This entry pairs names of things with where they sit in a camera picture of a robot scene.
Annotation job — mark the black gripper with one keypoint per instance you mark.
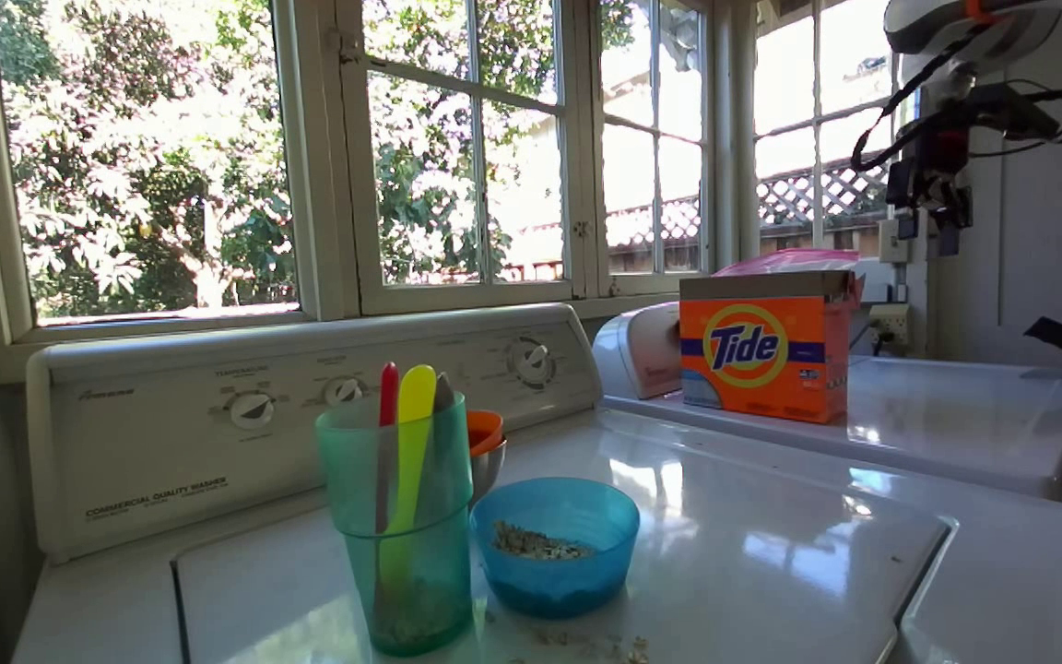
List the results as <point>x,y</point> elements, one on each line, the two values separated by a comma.
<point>932,161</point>

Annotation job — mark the orange Tide detergent box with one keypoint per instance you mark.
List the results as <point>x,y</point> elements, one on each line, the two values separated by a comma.
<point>766,356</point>

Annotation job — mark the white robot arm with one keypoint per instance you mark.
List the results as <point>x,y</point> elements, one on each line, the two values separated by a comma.
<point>937,28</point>

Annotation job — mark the white box on sill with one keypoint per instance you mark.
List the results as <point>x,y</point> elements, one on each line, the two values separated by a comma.
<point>884,282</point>

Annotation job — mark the white dryer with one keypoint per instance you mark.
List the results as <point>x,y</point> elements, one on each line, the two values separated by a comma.
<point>962,420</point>

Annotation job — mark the white washing machine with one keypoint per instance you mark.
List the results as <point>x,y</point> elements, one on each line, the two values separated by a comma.
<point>730,565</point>

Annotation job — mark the large white washer dial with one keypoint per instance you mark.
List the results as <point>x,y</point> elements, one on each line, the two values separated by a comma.
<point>534,363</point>

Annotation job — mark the orange-rimmed metal cup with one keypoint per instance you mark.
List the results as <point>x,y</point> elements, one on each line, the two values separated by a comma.
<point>489,432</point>

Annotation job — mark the blue plastic bowl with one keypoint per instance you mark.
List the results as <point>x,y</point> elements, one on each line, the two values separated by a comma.
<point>556,554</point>

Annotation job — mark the grey plastic utensil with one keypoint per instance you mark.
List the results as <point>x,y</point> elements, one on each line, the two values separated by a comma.
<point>446,406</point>

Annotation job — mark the yellow-green plastic utensil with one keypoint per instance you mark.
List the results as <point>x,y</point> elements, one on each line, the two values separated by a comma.
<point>415,429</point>

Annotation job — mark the red plastic utensil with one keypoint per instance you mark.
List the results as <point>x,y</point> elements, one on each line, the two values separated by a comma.
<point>388,393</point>

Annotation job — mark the white washer control knob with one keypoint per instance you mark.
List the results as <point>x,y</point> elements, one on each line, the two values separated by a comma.
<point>346,393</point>
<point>251,406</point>

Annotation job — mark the green translucent plastic cup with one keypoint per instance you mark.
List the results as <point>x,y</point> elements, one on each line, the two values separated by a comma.
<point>415,577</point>

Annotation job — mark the white wall outlet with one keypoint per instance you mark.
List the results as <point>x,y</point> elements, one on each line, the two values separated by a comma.
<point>889,254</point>
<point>889,329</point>

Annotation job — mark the cream wooden window frame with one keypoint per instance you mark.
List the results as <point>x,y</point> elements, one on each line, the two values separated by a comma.
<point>331,170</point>

